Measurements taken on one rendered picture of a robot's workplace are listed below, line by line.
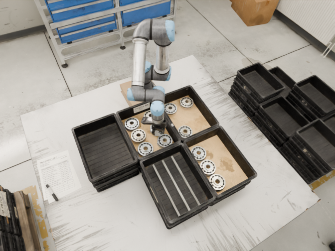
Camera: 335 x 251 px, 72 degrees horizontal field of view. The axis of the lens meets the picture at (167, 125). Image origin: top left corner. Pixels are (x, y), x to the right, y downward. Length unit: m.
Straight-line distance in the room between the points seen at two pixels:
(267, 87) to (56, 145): 2.03
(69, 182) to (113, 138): 0.41
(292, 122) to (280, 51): 1.66
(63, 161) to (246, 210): 1.27
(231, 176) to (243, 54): 2.45
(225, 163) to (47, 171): 1.19
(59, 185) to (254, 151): 1.38
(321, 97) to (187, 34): 2.09
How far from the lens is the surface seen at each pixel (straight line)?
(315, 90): 2.84
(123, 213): 1.57
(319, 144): 2.44
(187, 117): 1.71
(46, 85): 3.28
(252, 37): 4.07
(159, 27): 1.43
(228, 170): 1.57
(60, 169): 1.76
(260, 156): 1.85
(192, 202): 1.45
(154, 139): 1.59
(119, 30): 3.37
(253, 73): 2.69
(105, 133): 1.65
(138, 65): 1.38
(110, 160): 1.55
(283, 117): 2.58
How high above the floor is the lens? 2.22
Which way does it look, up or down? 57 degrees down
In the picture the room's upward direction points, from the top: 5 degrees clockwise
